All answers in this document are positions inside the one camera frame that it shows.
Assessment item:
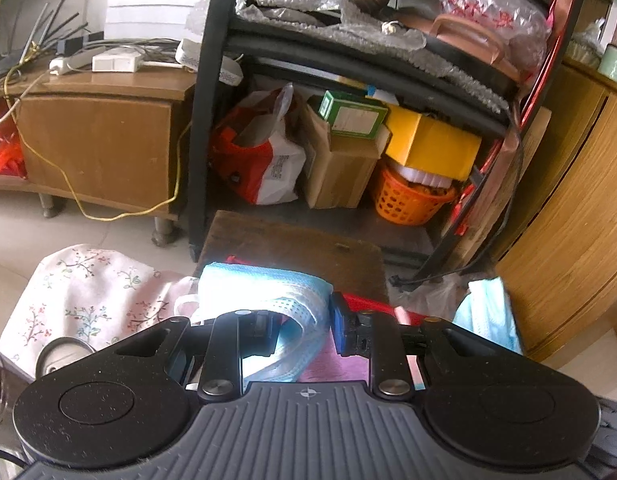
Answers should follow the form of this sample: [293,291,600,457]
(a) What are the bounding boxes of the red and white plastic bag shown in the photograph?
[210,84,308,207]

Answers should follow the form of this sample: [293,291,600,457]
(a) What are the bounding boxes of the black metal rack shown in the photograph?
[187,0,597,278]

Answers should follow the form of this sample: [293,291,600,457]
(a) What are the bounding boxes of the white router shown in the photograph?
[175,37,245,87]

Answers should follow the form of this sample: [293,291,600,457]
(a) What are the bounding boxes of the red cardboard box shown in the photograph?
[226,255,440,387]

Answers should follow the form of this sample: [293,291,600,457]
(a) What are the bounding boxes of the wooden low cabinet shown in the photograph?
[0,66,198,223]

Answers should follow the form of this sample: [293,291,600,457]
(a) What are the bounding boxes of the orange plastic basket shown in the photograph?
[373,162,460,227]

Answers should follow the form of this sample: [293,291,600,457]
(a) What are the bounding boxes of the clear plastic bag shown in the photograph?
[387,272,472,317]

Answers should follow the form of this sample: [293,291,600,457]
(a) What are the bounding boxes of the red orange bags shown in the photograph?
[0,102,28,179]

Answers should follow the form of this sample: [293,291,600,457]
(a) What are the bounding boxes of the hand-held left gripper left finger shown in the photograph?
[113,308,284,404]

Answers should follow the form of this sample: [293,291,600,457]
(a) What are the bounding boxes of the light blue face mask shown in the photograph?
[453,276,523,357]

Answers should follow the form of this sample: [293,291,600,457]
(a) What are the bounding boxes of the yellow box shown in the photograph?
[385,105,483,182]

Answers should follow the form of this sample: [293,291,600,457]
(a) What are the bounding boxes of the wooden cupboard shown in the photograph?
[491,54,617,363]

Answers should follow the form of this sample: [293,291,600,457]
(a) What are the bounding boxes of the pink pot lid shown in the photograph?
[427,14,522,82]

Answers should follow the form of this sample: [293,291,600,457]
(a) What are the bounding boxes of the black rods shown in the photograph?
[0,0,106,78]

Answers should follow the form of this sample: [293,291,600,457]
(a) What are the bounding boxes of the dark wooden stool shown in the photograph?
[197,209,390,307]

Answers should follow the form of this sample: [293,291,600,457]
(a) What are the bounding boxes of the teal mug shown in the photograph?
[600,44,617,85]

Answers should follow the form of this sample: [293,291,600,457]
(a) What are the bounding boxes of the green box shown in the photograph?
[319,90,390,140]

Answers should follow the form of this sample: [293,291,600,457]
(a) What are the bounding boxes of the floral tablecloth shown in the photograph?
[0,243,202,386]

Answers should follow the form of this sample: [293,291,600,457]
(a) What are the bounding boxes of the stainless steel thermos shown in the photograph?
[35,336,95,380]

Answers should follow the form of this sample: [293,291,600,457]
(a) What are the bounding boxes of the bubble wrap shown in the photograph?
[235,0,512,111]

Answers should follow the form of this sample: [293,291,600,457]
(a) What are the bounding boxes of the brown cardboard box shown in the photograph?
[299,95,385,211]

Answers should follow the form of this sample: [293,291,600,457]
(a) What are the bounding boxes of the clear bag red print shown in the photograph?
[440,0,550,67]

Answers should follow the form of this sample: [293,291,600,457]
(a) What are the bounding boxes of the white power strip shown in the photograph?
[49,44,145,75]

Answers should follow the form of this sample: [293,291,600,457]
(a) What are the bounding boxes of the red metallic frame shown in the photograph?
[451,0,592,238]

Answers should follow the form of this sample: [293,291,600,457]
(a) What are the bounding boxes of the yellow cable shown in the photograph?
[2,0,192,223]

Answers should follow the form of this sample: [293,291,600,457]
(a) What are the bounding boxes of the white ribbed container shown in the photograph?
[393,161,455,190]

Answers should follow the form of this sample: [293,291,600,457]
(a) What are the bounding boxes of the white adapter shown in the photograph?
[92,49,142,74]

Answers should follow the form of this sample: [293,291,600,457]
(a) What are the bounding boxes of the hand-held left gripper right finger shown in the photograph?
[330,291,490,397]

